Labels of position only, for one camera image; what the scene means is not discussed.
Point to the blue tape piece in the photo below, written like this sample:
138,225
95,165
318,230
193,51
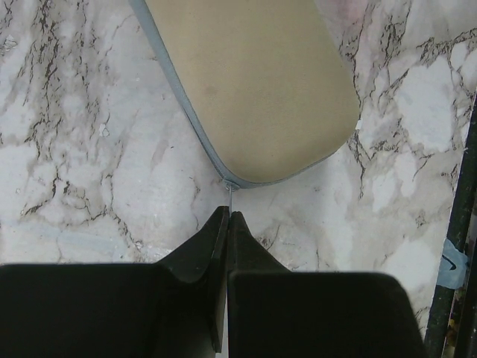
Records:
453,267

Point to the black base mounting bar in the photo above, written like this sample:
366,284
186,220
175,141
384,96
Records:
452,317

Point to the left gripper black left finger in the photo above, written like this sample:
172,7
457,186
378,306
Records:
171,308

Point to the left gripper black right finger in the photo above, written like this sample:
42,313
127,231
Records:
275,312

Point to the beige zippered umbrella case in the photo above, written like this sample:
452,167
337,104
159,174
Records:
262,83

